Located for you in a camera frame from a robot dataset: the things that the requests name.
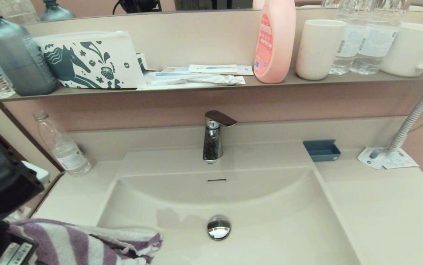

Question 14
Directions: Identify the purple white striped towel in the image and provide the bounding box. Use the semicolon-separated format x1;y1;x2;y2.
7;218;163;265

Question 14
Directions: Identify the chrome faucet with dark handle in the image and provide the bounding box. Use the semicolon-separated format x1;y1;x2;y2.
203;110;237;165

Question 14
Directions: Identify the beige rectangular sink basin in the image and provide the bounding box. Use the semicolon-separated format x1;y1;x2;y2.
72;142;366;265

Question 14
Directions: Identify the pack of small water bottles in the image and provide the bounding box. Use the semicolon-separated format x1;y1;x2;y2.
5;206;32;223

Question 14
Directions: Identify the capless clear plastic bottle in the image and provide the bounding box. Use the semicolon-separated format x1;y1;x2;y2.
33;111;92;177

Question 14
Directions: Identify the grey bottle with teal cap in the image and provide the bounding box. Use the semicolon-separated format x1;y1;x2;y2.
0;0;59;96

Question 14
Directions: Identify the white pouch with blue horse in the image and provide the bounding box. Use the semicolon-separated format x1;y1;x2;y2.
33;30;147;89

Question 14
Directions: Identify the chrome drain stopper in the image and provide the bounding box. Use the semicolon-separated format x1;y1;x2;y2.
207;215;231;240

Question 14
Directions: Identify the small white blue printed packet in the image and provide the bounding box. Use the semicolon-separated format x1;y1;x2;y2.
136;53;154;72

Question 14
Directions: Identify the flat white toiletry packet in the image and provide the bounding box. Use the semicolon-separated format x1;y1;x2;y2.
138;82;236;90

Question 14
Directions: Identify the crumpled white toiletry packet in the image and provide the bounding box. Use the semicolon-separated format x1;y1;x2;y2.
143;71;246;87

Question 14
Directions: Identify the small beige toiletry packet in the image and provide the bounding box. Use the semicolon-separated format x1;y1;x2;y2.
189;64;238;73

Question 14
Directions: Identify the blue soap tray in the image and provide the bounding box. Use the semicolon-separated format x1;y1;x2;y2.
303;139;341;162

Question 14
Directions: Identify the pink lotion bottle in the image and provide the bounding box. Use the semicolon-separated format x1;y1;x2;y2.
253;0;297;84

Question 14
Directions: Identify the white printed paper leaflet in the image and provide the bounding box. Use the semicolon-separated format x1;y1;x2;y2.
383;148;420;170

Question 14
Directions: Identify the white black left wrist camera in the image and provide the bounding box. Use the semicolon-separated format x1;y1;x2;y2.
22;160;50;186

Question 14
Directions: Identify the wall mirror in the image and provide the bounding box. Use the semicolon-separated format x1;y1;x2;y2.
0;0;423;25

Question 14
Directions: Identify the white handleless cup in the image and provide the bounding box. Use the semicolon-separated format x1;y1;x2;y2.
295;19;348;81

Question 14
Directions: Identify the brown wall shelf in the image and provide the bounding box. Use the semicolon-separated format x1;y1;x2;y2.
0;69;423;104

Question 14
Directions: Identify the white coiled hose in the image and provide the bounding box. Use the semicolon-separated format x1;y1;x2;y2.
387;85;423;153

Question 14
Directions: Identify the white mug with handle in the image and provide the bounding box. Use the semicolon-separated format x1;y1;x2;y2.
380;22;423;77

